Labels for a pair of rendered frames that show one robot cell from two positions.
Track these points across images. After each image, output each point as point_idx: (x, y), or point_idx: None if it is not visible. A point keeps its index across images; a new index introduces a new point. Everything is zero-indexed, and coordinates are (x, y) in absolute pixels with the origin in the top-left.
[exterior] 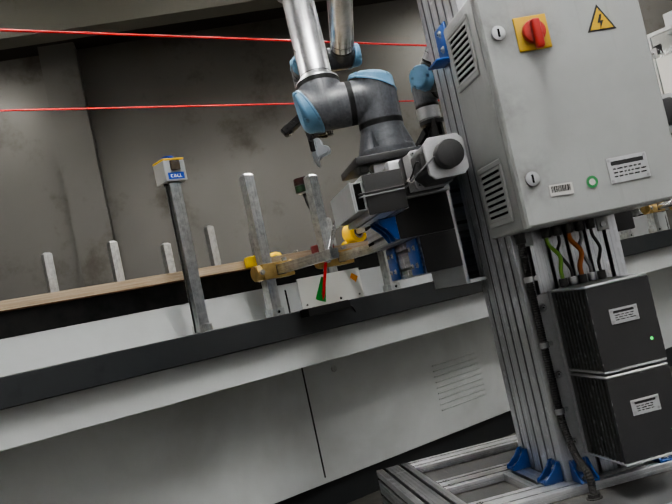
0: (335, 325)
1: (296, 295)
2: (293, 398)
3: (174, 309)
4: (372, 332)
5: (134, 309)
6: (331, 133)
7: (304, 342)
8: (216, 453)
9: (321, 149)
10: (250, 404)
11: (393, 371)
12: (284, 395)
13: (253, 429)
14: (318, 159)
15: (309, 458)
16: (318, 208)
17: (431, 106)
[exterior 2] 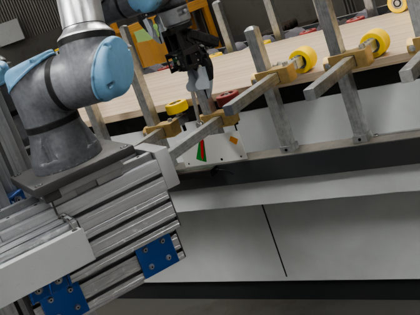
0: (213, 185)
1: (244, 124)
2: (250, 210)
3: None
4: (267, 189)
5: (119, 132)
6: (155, 12)
7: (198, 190)
8: (192, 237)
9: (150, 30)
10: (213, 209)
11: (364, 204)
12: (242, 207)
13: (218, 227)
14: (156, 37)
15: (270, 259)
16: None
17: (161, 15)
